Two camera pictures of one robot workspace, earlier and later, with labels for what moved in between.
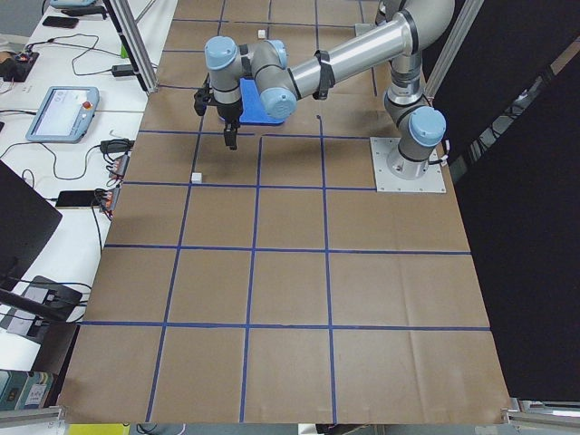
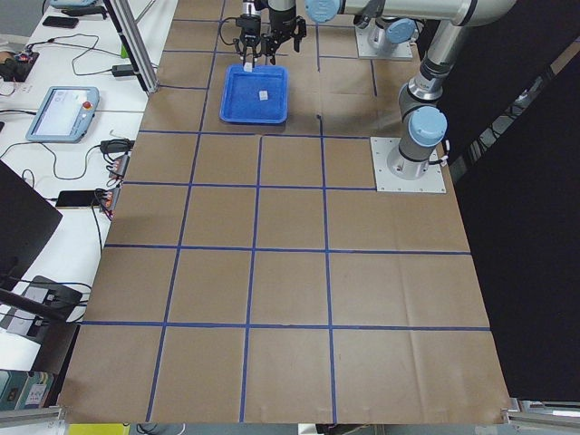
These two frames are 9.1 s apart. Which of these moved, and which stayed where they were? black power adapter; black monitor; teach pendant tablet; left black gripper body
Moved: left black gripper body
Stayed: teach pendant tablet; black power adapter; black monitor
